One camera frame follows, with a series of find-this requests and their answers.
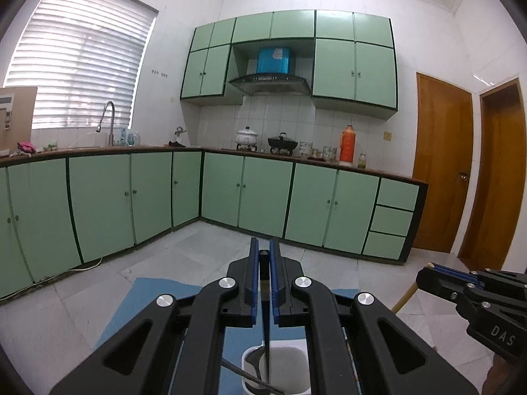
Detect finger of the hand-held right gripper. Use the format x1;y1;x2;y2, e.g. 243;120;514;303
432;264;527;297
416;269;495;326

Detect cardboard box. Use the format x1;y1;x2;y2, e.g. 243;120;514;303
0;86;39;157

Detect steel spoon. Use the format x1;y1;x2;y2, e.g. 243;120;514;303
246;346;266;393

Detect white utensil holder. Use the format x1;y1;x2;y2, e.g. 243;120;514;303
241;339;310;395

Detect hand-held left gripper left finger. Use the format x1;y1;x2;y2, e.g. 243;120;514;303
48;237;261;395

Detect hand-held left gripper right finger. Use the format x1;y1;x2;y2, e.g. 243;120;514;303
269;239;480;395

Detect steel faucet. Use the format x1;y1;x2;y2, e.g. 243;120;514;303
96;101;116;146

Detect black wok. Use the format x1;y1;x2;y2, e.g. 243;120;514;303
267;133;299;156

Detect black range hood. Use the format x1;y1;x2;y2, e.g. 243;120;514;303
228;73;311;96

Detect red thermos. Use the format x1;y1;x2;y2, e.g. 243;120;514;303
340;124;357;168

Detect grey chopstick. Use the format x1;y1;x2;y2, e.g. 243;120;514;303
222;358;286;394

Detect blue tablecloth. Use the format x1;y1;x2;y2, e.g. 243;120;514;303
96;277;359;395

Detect white window blind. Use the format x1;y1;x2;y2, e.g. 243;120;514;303
3;0;159;130

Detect wooden chopstick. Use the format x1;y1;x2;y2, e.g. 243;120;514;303
390;262;433;314

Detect green base cabinets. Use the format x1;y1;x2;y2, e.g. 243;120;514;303
0;146;429;299

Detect black chopstick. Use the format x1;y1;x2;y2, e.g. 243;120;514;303
259;249;271;384

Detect wooden door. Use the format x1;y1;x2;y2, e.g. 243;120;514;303
412;72;474;253
458;78;527;272

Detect white cooking pot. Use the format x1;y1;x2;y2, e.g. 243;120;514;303
236;126;260;151

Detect white cable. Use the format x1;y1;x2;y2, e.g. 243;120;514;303
68;256;103;272

